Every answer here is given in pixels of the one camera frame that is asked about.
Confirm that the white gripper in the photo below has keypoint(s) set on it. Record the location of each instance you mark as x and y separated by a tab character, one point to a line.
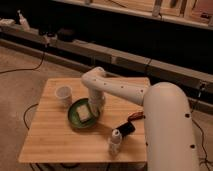
96	101

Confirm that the green ceramic bowl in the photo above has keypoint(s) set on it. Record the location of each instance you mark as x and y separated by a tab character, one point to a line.
74	118

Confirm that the white plastic cup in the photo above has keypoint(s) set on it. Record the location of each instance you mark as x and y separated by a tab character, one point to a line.
64	95

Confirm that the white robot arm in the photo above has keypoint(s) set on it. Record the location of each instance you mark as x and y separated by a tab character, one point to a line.
168	125

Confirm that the white sponge block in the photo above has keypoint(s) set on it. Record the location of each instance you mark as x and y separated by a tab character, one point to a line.
83	113

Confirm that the small white bottle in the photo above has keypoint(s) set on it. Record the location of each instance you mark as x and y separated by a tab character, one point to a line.
114	142

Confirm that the wooden table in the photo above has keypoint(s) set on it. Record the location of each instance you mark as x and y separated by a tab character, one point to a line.
51	139

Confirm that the black round object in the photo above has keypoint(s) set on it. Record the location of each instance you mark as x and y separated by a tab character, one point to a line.
66	35

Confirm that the white spray bottle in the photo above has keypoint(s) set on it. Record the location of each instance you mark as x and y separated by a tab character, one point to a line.
23	21

